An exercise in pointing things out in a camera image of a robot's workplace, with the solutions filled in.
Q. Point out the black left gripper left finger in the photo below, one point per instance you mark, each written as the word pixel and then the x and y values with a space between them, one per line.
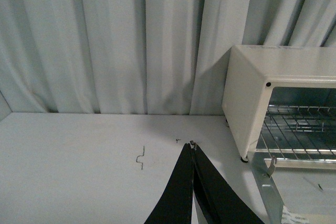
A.
pixel 175 204

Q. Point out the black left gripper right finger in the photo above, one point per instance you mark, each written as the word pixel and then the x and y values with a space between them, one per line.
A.
pixel 217 200

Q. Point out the oven glass door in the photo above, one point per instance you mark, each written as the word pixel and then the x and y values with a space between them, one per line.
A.
pixel 295 191

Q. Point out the white Toshiba toaster oven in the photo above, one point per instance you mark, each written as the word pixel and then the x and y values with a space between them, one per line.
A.
pixel 259 76

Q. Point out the pale green curtain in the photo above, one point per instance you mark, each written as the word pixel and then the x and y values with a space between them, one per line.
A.
pixel 140 56

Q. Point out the metal oven wire rack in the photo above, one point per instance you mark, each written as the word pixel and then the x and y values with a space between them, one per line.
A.
pixel 298 132

